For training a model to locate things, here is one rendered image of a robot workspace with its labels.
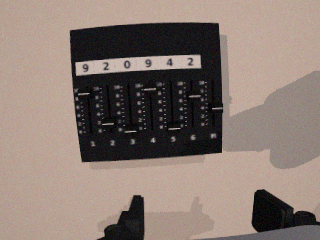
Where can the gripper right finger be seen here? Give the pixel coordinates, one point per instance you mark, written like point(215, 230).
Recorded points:
point(271, 213)

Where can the black lighting desk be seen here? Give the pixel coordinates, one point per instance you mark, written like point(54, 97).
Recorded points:
point(180, 65)

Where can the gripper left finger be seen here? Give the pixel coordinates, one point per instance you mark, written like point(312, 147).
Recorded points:
point(130, 227)

